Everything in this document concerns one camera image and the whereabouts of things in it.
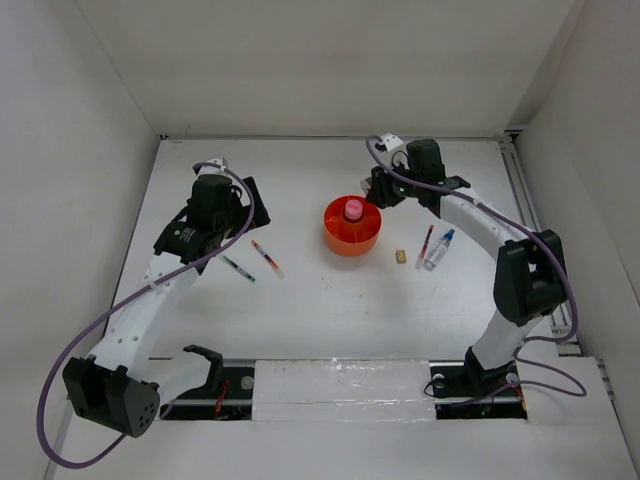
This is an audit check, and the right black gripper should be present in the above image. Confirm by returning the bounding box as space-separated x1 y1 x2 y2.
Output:
364 157 422 209

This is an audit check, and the pink capped glue bottle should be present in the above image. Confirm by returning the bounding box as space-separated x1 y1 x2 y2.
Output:
342 198 364 223

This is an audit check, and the pink white eraser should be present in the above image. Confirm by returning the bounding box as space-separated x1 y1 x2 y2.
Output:
360 180 371 195

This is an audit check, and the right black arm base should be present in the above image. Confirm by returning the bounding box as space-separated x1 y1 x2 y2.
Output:
423 349 528 420

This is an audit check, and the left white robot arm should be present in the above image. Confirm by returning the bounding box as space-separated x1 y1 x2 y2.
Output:
62 172 270 438

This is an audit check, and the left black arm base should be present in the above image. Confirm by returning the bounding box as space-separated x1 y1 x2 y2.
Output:
160 345 255 421

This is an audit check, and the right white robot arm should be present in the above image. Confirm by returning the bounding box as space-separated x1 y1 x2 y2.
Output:
363 134 567 398

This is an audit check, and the green pen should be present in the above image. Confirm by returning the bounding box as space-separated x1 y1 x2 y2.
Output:
222 255 256 283

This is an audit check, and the orange capped red pen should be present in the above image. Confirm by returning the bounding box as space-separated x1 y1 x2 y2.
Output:
251 240 285 279

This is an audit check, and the red pen by bottle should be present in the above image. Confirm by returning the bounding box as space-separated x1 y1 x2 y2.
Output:
415 224 435 270

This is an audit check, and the orange round divided container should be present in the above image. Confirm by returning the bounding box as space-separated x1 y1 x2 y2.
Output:
323 195 382 257

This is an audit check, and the small tan eraser block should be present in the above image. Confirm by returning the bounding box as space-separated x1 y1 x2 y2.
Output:
395 250 407 264

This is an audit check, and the clear blue spray bottle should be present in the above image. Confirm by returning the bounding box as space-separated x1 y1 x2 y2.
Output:
423 229 455 271

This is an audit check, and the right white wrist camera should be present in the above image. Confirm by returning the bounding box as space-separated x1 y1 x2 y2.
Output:
374 133 404 153

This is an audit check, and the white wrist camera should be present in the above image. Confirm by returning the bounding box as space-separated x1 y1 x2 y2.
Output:
193 157 228 177
374 133 404 153

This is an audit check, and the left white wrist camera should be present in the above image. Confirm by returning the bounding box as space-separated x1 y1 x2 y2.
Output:
193 157 228 177

